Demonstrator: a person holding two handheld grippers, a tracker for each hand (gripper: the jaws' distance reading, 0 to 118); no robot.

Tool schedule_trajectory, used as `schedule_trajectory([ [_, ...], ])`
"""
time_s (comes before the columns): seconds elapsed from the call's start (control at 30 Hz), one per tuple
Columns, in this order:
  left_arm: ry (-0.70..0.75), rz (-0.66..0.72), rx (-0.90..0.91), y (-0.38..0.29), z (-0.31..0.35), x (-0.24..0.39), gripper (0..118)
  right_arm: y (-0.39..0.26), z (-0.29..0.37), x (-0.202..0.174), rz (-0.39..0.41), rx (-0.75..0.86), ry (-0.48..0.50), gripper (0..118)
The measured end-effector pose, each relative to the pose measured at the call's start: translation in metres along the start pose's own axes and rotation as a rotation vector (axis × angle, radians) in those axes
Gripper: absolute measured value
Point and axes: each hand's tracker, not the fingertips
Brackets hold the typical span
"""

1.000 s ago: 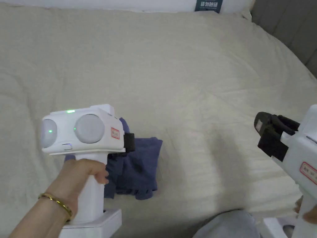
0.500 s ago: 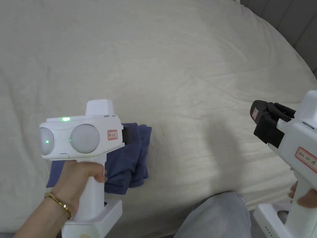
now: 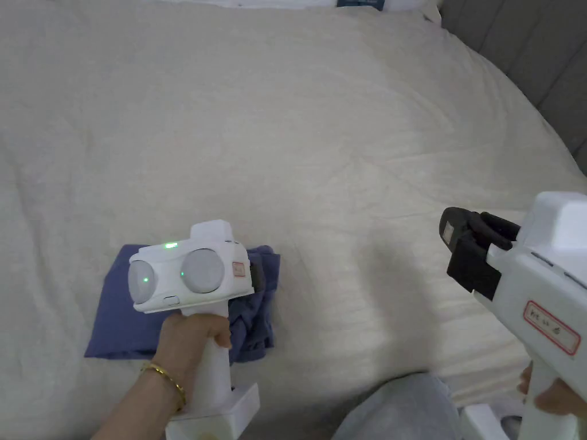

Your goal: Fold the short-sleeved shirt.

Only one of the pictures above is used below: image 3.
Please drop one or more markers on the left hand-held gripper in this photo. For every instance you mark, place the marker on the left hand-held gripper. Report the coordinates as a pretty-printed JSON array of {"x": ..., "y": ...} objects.
[{"x": 202, "y": 256}]

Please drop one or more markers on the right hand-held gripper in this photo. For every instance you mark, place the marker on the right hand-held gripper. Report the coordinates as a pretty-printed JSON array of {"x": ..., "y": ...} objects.
[{"x": 536, "y": 293}]

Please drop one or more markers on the dark blue shirt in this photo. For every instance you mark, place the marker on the dark blue shirt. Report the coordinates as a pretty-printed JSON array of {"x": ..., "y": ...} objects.
[{"x": 114, "y": 330}]

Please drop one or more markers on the person's left hand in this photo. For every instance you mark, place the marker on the person's left hand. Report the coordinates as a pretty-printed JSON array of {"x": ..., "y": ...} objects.
[{"x": 188, "y": 339}]

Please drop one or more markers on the person's right hand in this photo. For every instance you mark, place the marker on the person's right hand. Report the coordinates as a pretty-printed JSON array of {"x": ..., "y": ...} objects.
[{"x": 564, "y": 398}]

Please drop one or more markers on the bed with beige sheet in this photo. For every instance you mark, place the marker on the bed with beige sheet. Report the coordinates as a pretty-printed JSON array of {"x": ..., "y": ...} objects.
[{"x": 275, "y": 137}]

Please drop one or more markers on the grey padded headboard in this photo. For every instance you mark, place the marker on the grey padded headboard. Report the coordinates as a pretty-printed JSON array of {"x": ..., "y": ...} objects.
[{"x": 532, "y": 50}]

